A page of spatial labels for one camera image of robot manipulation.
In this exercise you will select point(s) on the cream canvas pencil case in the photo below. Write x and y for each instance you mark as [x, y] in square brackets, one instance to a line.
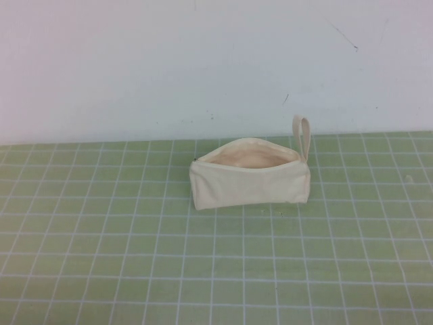
[247, 184]

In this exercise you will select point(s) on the green grid cutting mat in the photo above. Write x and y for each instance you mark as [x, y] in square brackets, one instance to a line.
[216, 264]

